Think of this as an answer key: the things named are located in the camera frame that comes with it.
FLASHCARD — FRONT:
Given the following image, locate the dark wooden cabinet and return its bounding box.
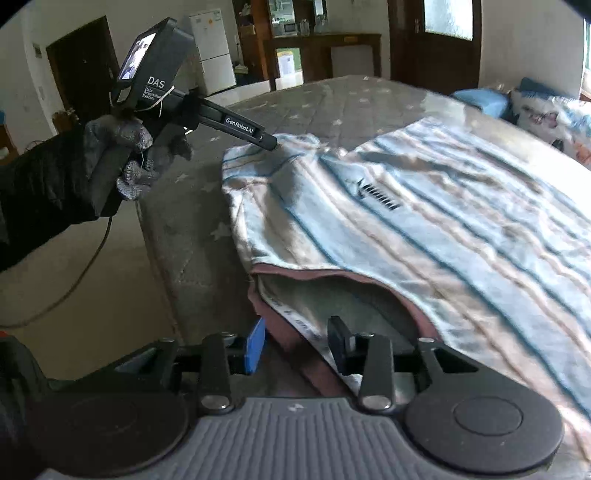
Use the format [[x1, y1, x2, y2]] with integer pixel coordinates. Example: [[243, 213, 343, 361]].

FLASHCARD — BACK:
[[232, 1, 383, 91]]

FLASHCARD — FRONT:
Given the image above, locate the blue sofa bench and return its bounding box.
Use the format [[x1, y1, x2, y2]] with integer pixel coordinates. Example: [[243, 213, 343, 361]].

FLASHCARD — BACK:
[[452, 77, 564, 123]]

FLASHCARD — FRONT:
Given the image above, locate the quilted star table cover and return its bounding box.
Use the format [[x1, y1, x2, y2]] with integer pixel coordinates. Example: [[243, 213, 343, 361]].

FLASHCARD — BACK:
[[135, 74, 591, 351]]

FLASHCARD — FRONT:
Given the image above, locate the dark wooden door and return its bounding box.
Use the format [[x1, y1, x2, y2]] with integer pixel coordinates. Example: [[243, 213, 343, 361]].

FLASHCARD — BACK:
[[388, 0, 482, 95]]

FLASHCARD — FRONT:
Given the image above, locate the black gloved left hand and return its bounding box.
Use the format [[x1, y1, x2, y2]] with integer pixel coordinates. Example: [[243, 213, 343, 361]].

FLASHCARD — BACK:
[[83, 115, 193, 216]]

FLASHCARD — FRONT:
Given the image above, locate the striped blue beige garment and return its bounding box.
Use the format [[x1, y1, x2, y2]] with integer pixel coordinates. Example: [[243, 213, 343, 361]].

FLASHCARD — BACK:
[[221, 118, 590, 459]]

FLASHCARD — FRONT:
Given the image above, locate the butterfly print pillow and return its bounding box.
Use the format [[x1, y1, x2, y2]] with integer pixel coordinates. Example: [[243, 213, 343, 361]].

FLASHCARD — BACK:
[[511, 90, 591, 169]]

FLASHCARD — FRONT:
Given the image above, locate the black cable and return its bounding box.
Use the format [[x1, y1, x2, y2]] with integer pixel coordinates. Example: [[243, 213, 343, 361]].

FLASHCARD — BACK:
[[0, 215, 115, 330]]

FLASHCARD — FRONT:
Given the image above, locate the white refrigerator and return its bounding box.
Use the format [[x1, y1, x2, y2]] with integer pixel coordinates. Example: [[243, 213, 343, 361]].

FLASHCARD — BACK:
[[189, 9, 236, 96]]

